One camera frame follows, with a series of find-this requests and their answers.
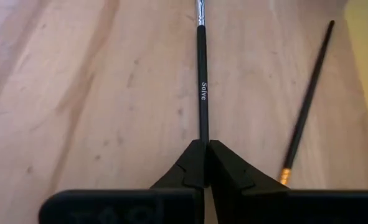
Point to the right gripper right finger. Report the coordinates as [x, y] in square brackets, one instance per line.
[249, 205]

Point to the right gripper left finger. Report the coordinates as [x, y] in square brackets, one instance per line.
[183, 205]

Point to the black brush with silver ferrule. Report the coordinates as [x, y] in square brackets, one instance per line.
[203, 93]

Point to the black brush with orange ferrule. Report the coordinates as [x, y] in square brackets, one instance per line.
[306, 99]

